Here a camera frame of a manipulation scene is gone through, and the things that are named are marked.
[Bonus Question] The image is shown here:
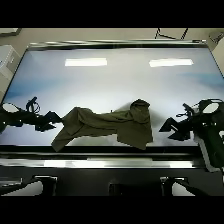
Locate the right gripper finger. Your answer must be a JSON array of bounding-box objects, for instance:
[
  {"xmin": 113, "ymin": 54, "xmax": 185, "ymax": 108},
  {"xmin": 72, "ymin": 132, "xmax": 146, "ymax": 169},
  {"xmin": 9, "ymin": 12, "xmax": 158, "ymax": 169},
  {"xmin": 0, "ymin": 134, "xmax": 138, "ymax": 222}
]
[
  {"xmin": 167, "ymin": 130, "xmax": 192, "ymax": 142},
  {"xmin": 158, "ymin": 116, "xmax": 183, "ymax": 134}
]

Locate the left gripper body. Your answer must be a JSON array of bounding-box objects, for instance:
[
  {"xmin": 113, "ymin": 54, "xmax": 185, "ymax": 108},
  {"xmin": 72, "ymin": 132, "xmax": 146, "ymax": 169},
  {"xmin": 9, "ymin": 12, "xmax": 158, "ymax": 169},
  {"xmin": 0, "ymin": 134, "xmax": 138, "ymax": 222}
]
[{"xmin": 33, "ymin": 113, "xmax": 50, "ymax": 130}]

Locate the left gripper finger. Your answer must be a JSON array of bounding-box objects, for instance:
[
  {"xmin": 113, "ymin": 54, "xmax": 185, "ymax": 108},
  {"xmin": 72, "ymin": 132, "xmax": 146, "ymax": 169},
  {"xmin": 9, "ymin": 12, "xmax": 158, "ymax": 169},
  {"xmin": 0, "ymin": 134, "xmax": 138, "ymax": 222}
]
[
  {"xmin": 44, "ymin": 110, "xmax": 64, "ymax": 124},
  {"xmin": 35, "ymin": 122, "xmax": 57, "ymax": 133}
]

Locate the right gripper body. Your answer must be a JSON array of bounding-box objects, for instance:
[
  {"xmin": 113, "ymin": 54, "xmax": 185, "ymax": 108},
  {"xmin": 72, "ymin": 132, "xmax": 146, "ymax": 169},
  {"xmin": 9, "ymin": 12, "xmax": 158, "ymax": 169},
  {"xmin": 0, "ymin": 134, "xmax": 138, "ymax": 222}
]
[{"xmin": 179, "ymin": 115, "xmax": 197, "ymax": 135}]

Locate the olive green shirt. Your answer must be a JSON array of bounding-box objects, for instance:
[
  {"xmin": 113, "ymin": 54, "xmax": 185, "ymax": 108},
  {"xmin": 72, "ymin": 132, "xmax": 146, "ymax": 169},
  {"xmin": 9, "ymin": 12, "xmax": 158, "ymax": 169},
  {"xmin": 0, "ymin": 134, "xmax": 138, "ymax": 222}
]
[{"xmin": 50, "ymin": 98, "xmax": 155, "ymax": 153}]

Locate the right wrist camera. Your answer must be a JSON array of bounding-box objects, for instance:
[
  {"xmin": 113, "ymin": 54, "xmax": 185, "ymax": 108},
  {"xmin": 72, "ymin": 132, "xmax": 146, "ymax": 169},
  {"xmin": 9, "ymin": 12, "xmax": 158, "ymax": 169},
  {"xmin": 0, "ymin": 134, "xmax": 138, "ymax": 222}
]
[{"xmin": 181, "ymin": 102, "xmax": 198, "ymax": 118}]

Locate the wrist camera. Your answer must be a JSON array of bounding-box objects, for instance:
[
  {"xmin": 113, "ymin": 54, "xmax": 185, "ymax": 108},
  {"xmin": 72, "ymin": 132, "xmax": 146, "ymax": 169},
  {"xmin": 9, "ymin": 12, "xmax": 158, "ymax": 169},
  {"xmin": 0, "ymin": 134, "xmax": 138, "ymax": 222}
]
[
  {"xmin": 25, "ymin": 96, "xmax": 42, "ymax": 115},
  {"xmin": 181, "ymin": 102, "xmax": 198, "ymax": 118}
]

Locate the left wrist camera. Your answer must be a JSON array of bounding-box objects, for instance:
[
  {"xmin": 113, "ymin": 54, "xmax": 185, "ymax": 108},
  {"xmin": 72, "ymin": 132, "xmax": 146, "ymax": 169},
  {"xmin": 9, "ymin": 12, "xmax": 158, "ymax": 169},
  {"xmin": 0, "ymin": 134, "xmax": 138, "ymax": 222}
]
[{"xmin": 25, "ymin": 96, "xmax": 42, "ymax": 115}]

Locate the silver frame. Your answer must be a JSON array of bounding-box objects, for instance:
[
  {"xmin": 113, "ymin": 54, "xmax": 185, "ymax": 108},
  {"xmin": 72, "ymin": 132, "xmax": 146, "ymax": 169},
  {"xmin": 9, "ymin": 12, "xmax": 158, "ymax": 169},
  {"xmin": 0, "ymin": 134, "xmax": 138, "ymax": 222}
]
[{"xmin": 0, "ymin": 152, "xmax": 224, "ymax": 197}]

